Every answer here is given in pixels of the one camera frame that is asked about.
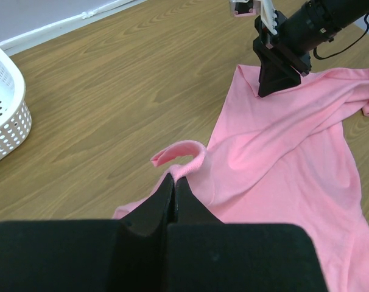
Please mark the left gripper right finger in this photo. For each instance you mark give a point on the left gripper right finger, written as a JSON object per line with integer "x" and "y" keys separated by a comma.
{"x": 205, "y": 254}

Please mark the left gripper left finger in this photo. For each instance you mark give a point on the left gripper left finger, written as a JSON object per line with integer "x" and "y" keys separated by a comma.
{"x": 87, "y": 255}

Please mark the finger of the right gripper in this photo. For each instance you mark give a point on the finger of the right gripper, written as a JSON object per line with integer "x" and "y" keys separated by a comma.
{"x": 284, "y": 77}
{"x": 269, "y": 77}

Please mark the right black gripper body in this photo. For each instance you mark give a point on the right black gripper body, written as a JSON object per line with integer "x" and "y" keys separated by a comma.
{"x": 277, "y": 57}

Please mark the pink t shirt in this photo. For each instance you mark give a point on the pink t shirt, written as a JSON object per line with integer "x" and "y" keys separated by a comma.
{"x": 284, "y": 160}

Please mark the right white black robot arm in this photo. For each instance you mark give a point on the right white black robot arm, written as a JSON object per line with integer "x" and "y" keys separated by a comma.
{"x": 317, "y": 22}

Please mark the white perforated plastic basket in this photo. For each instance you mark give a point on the white perforated plastic basket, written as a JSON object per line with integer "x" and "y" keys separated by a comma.
{"x": 15, "y": 117}

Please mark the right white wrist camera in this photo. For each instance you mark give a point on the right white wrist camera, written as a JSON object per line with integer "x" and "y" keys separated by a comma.
{"x": 264, "y": 8}

